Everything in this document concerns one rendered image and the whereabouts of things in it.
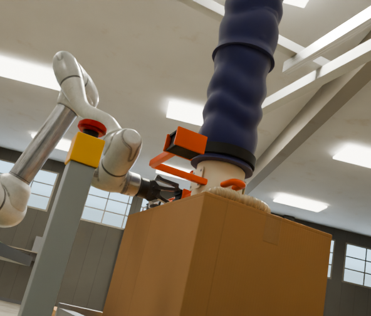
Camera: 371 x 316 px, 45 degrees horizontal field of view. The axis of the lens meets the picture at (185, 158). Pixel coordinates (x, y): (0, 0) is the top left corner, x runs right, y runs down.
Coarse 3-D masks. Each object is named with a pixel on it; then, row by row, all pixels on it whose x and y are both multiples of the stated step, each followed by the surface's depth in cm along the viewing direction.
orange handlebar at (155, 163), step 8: (152, 160) 140; (160, 160) 134; (152, 168) 144; (160, 168) 143; (168, 168) 144; (176, 176) 146; (184, 176) 146; (192, 176) 147; (224, 184) 145; (232, 184) 142; (240, 184) 141
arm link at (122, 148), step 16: (64, 80) 185; (80, 80) 187; (80, 96) 182; (80, 112) 177; (96, 112) 169; (112, 128) 160; (112, 144) 153; (128, 144) 151; (112, 160) 154; (128, 160) 154
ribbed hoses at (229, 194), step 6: (216, 192) 133; (222, 192) 134; (228, 192) 134; (234, 192) 135; (228, 198) 134; (234, 198) 135; (240, 198) 137; (246, 198) 138; (252, 198) 138; (246, 204) 137; (252, 204) 137; (258, 204) 138; (264, 204) 139; (264, 210) 138; (270, 210) 140
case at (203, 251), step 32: (128, 224) 157; (160, 224) 129; (192, 224) 109; (224, 224) 110; (256, 224) 113; (288, 224) 118; (128, 256) 146; (160, 256) 121; (192, 256) 104; (224, 256) 108; (256, 256) 112; (288, 256) 116; (320, 256) 120; (128, 288) 136; (160, 288) 114; (192, 288) 103; (224, 288) 106; (256, 288) 110; (288, 288) 114; (320, 288) 118
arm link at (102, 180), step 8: (104, 168) 159; (96, 176) 161; (104, 176) 160; (112, 176) 160; (120, 176) 161; (96, 184) 163; (104, 184) 163; (112, 184) 163; (120, 184) 165; (120, 192) 168
